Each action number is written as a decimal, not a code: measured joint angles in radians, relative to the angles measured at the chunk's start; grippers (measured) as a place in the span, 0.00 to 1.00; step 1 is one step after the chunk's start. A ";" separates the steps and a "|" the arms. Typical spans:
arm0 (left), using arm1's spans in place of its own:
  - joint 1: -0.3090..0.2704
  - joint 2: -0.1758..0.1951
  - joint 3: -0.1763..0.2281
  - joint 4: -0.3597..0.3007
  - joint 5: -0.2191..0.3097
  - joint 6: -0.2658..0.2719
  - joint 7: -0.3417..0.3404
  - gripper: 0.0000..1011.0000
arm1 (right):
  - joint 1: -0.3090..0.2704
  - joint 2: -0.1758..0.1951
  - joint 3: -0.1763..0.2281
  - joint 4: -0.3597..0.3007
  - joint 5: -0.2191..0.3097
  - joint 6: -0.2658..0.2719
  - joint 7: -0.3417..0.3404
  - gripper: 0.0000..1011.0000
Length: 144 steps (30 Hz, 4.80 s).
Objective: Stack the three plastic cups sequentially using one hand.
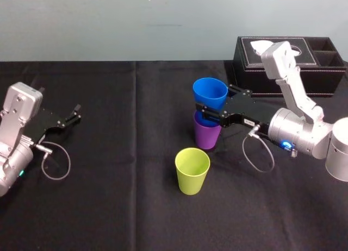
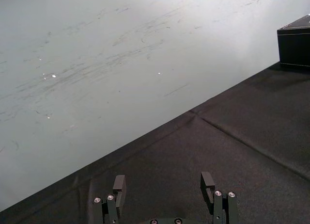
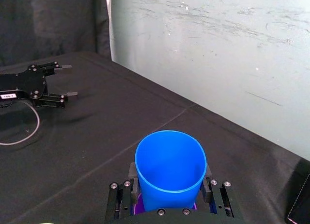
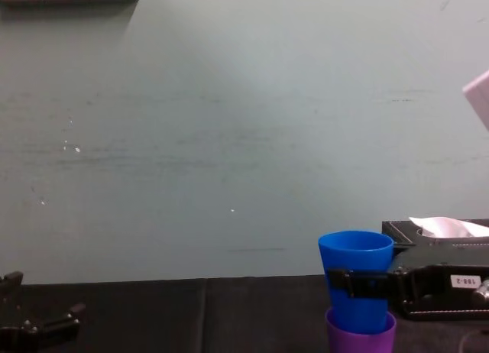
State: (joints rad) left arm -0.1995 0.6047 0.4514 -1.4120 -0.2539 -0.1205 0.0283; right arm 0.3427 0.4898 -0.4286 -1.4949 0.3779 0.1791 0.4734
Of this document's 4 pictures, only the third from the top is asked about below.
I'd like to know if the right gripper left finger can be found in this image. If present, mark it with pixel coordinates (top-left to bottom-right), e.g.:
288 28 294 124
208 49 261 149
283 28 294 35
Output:
105 161 144 221

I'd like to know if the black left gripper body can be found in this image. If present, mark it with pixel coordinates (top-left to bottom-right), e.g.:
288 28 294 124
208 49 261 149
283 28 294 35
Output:
0 64 48 108

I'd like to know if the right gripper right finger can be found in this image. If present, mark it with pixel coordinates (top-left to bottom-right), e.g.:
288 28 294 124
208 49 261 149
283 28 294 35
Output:
200 165 243 219

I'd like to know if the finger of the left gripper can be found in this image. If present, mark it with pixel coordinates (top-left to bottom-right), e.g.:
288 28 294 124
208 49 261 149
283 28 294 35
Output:
38 61 73 77
35 91 79 109

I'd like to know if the blue plastic cup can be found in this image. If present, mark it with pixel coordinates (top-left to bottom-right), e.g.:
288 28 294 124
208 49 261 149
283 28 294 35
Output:
134 129 208 212

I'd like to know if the purple plastic cup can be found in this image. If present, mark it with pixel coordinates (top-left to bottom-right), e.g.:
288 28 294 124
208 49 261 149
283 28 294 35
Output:
132 192 198 216

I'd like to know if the dark hanging curtain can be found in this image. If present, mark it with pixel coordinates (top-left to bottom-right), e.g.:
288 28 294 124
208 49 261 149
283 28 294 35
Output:
0 0 113 67

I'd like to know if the black table cloth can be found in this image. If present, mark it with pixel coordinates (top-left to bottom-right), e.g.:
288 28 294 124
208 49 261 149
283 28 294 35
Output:
0 50 310 224

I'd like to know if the black case with white stitching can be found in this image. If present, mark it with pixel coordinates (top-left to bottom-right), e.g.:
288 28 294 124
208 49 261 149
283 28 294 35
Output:
287 170 310 224

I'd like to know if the thin grey cable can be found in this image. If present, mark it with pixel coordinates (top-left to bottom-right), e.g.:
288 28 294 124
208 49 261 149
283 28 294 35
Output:
0 100 41 146

